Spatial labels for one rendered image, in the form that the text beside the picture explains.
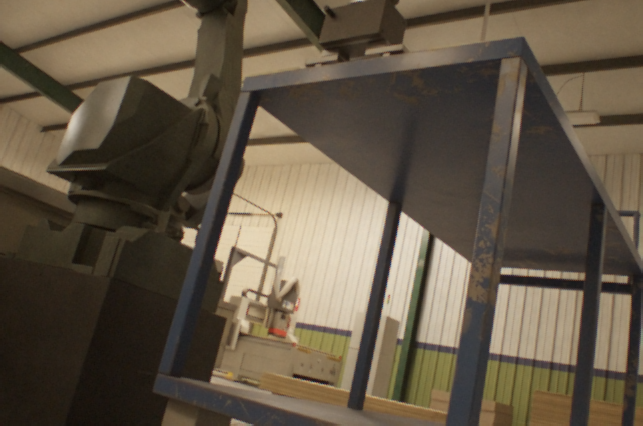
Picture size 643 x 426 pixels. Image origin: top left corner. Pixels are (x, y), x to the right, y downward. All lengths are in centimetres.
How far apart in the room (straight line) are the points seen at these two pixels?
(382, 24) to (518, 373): 996
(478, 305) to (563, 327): 1031
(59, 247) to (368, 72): 120
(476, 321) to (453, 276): 1119
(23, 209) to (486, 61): 198
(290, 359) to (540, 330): 445
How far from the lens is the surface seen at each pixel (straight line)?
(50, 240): 213
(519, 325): 1149
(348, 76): 135
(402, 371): 1199
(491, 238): 103
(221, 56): 256
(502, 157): 108
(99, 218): 216
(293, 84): 144
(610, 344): 1112
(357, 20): 186
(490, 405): 1011
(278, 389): 783
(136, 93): 208
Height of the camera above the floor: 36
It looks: 18 degrees up
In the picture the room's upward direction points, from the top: 13 degrees clockwise
